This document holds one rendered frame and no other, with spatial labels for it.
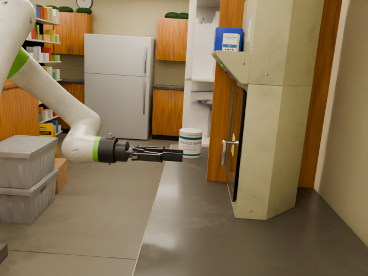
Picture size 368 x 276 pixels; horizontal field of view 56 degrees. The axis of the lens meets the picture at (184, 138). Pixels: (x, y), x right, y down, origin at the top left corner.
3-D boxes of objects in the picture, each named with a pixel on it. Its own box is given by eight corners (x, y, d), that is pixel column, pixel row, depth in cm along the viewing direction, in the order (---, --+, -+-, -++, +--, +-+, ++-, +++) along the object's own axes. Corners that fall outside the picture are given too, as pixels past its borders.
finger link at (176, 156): (162, 151, 121) (162, 152, 120) (182, 153, 121) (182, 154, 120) (162, 160, 122) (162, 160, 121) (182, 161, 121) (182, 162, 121)
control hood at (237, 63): (236, 78, 143) (239, 53, 140) (248, 84, 111) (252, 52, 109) (209, 76, 143) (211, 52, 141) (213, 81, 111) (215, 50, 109)
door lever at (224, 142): (235, 166, 122) (234, 164, 124) (237, 140, 120) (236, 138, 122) (219, 165, 122) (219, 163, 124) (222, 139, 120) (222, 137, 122)
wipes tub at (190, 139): (200, 153, 204) (202, 128, 200) (200, 159, 191) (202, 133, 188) (178, 151, 204) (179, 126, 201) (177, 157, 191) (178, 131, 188)
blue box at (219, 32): (237, 53, 139) (240, 30, 137) (241, 53, 130) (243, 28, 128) (213, 52, 140) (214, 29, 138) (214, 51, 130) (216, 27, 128)
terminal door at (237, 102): (227, 175, 151) (236, 84, 142) (234, 203, 121) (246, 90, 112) (225, 175, 151) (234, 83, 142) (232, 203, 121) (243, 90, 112)
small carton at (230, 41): (238, 52, 122) (240, 34, 120) (236, 52, 117) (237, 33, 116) (224, 51, 123) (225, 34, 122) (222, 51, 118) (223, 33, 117)
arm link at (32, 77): (2, 85, 115) (21, 68, 110) (16, 66, 124) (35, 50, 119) (84, 148, 134) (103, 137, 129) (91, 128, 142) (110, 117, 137)
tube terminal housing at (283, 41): (283, 189, 153) (308, 5, 135) (306, 223, 121) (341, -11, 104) (226, 185, 153) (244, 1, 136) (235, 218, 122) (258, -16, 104)
